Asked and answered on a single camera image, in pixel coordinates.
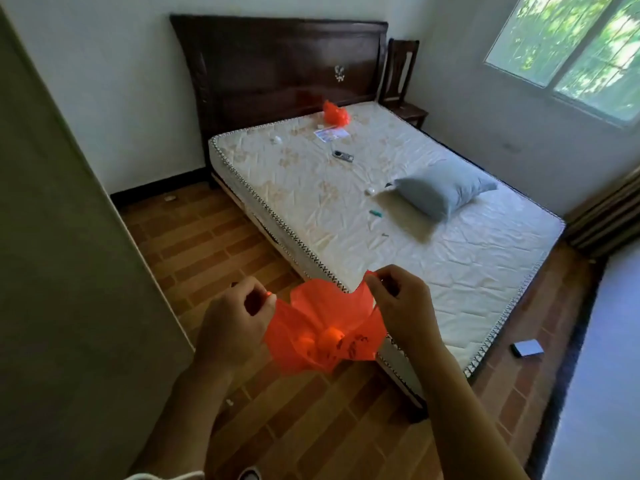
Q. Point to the person's left hand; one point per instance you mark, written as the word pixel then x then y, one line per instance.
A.
pixel 227 329

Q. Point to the person's right hand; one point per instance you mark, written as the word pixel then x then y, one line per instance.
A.
pixel 407 314

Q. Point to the person's left thumb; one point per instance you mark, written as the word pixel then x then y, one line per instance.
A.
pixel 262 307

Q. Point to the person's right thumb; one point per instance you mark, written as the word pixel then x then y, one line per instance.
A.
pixel 384 290

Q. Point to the large orange plastic bag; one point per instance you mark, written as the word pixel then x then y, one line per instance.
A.
pixel 320 329

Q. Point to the person's left forearm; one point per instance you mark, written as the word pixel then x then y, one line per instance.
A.
pixel 180 419

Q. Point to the person's right forearm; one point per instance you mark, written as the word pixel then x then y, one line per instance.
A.
pixel 460 419

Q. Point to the white quilted mattress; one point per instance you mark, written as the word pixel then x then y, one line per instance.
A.
pixel 400 234

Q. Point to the small white plastic wrapper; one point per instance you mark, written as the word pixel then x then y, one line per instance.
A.
pixel 373 225

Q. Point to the grey blue pillow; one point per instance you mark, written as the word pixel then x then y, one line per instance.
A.
pixel 442 189

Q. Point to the grey remote control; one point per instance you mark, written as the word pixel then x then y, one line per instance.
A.
pixel 343 155

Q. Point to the small blue grey box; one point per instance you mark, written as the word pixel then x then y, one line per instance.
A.
pixel 527 348

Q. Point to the flat paper packet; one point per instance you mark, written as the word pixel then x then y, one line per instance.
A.
pixel 331 133

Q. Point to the person's shoe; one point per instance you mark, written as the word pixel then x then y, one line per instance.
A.
pixel 250 473

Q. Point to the small orange plastic bag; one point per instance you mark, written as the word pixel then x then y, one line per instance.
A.
pixel 335 114

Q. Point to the grey green door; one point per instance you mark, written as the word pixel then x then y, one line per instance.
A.
pixel 75 274

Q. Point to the white sleeve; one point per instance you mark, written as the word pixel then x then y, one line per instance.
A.
pixel 165 475

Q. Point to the dark wooden chair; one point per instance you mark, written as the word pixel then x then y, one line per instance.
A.
pixel 402 79

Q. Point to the brown striped curtain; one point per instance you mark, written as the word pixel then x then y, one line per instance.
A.
pixel 607 214

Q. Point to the dark wooden headboard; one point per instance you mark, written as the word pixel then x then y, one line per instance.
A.
pixel 280 69

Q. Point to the window with white frame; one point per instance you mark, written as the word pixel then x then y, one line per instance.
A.
pixel 575 49

